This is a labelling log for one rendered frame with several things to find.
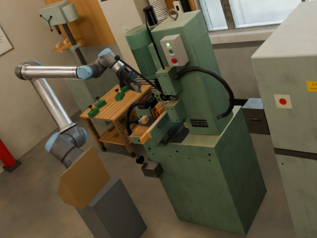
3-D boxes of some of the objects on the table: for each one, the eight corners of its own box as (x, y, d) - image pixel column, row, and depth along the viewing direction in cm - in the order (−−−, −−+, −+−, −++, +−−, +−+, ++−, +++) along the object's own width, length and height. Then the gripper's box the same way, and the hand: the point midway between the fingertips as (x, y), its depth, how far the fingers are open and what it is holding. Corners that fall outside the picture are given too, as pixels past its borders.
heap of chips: (137, 127, 245) (136, 123, 243) (154, 128, 236) (152, 123, 234) (130, 135, 239) (128, 131, 237) (146, 137, 230) (144, 132, 229)
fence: (195, 87, 264) (192, 80, 262) (196, 87, 263) (194, 80, 261) (151, 138, 227) (148, 131, 224) (153, 138, 226) (150, 131, 223)
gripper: (119, 69, 238) (142, 92, 240) (127, 62, 243) (149, 85, 245) (114, 75, 244) (136, 97, 246) (121, 68, 250) (143, 90, 252)
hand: (139, 91), depth 248 cm, fingers closed
